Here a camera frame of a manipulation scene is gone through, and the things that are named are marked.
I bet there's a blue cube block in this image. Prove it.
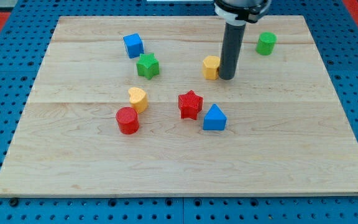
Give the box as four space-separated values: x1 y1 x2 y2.
123 33 144 58

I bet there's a yellow hexagon block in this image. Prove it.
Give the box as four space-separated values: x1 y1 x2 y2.
202 55 220 80

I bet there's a green star block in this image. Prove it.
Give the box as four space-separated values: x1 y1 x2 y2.
136 53 160 80

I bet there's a yellow heart block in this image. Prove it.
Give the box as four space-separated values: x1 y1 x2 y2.
128 87 149 114

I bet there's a light wooden board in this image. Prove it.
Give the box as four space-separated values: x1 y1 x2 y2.
0 16 358 198

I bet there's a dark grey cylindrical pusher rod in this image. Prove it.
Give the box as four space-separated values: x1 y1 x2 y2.
219 23 246 80

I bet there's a red star block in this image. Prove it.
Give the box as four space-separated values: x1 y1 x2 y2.
178 90 203 120

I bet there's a blue triangle block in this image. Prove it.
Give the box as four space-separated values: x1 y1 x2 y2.
203 104 227 131

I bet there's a green cylinder block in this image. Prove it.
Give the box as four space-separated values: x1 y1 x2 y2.
255 32 277 55

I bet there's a red cylinder block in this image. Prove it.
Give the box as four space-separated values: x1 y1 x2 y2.
116 107 140 134

